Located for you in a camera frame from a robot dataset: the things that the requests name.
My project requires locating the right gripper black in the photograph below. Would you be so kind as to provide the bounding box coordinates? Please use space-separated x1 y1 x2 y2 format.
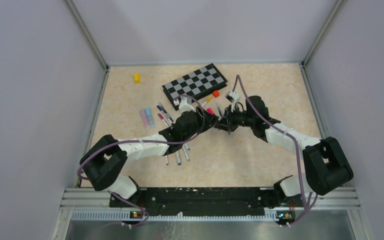
214 104 255 133

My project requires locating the black highlighter pink tip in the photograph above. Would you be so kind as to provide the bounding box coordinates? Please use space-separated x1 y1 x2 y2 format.
206 107 215 115

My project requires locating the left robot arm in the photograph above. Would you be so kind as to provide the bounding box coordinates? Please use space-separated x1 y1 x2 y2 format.
77 109 219 207

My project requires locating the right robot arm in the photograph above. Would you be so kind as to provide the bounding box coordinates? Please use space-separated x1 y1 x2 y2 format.
214 92 354 208

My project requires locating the green gel pen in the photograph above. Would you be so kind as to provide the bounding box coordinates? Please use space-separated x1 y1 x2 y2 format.
217 106 223 117

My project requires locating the orange red cube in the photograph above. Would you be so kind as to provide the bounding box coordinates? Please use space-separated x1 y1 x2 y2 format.
212 90 220 98

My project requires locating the white marker grey cap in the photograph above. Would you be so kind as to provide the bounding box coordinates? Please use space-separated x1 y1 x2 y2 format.
182 144 191 162

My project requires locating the black and grey chessboard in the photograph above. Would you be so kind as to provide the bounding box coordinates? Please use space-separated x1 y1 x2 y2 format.
162 63 228 111

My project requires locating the white marker blue cap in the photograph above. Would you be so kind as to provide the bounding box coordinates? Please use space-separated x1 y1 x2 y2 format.
175 151 182 166

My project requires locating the white marker with pink band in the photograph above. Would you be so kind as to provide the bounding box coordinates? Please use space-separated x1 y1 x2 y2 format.
157 113 171 128

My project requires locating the purple whiteboard marker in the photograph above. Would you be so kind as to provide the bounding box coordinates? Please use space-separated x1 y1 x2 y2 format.
156 104 174 124

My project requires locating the light blue eraser block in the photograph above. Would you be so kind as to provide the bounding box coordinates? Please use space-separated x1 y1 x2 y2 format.
144 107 155 128

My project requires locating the pink eraser block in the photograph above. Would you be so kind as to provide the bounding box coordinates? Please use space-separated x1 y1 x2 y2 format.
140 109 150 130

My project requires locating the yellow block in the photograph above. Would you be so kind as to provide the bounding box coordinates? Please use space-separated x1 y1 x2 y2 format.
133 73 141 84

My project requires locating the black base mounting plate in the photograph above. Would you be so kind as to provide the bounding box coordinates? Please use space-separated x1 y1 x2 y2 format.
128 187 303 217

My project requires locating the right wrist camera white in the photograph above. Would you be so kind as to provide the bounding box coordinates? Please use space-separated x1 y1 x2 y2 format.
225 90 241 113

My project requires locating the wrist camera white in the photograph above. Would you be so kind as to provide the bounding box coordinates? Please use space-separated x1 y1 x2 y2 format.
173 97 196 113
225 90 241 113

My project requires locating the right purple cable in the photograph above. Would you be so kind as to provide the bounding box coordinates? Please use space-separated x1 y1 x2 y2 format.
231 74 319 228

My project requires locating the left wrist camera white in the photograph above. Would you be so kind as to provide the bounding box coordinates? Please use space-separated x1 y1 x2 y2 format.
173 97 196 113

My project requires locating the aluminium frame rail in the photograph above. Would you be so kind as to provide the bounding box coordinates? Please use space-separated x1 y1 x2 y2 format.
52 187 373 240

